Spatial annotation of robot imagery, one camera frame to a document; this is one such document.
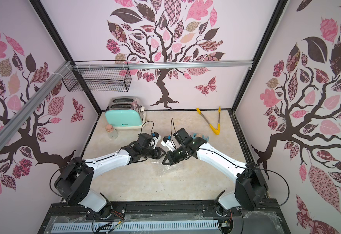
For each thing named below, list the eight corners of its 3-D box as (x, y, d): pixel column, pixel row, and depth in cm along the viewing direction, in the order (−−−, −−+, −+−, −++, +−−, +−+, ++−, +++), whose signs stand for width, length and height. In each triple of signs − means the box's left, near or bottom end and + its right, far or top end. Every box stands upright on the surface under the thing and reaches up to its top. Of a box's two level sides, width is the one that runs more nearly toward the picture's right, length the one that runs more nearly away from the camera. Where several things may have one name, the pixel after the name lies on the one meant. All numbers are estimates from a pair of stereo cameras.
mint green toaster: (110, 131, 109) (101, 115, 95) (117, 112, 121) (110, 96, 108) (144, 131, 108) (139, 115, 95) (147, 112, 121) (143, 96, 108)
